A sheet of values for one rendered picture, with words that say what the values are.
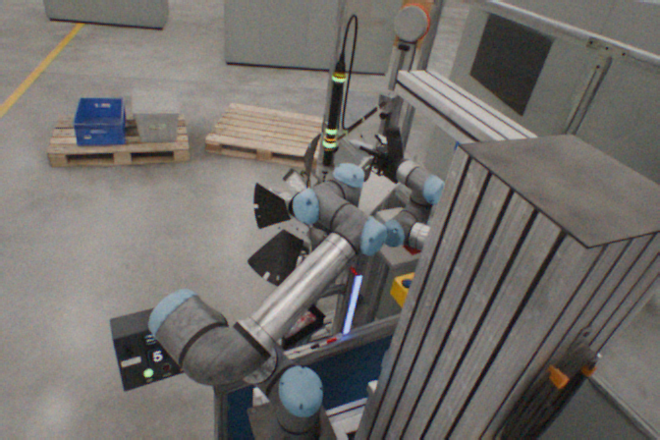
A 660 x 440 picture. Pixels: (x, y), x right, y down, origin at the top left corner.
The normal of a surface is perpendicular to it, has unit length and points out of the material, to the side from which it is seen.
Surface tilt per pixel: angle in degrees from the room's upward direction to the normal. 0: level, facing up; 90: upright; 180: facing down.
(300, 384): 7
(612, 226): 0
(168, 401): 0
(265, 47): 90
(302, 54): 90
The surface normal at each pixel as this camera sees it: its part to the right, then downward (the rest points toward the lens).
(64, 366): 0.13, -0.80
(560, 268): -0.91, 0.14
